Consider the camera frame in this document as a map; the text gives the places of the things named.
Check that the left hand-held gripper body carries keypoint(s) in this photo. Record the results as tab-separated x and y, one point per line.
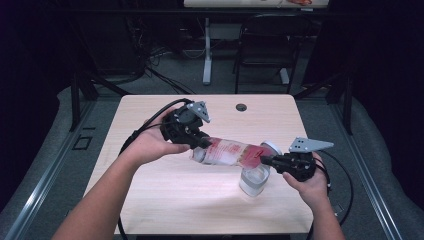
180	126

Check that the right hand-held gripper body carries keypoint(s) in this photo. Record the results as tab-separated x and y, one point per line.
300	165

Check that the red and white refill pouch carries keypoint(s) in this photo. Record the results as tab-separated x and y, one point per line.
226	151

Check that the clear plastic cup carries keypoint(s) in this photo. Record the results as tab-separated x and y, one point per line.
253	181

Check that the person's right hand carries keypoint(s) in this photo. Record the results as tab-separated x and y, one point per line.
316	190

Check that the person's left hand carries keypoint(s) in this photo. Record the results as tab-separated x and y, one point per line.
148	143

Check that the grey tape strip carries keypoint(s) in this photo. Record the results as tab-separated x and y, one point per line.
337	209

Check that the white desk leg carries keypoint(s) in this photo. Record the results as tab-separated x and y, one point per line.
207	60
284	76

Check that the black metal stand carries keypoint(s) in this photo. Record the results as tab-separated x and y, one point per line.
347	106
76	100

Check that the grey box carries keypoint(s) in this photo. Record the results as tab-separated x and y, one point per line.
225	31

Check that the black folding chair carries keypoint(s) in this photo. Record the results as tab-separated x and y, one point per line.
270	46

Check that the orange object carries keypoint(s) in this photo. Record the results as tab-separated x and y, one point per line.
300	2

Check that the metal floor rail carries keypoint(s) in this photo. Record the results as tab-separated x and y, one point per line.
366	176
43	180

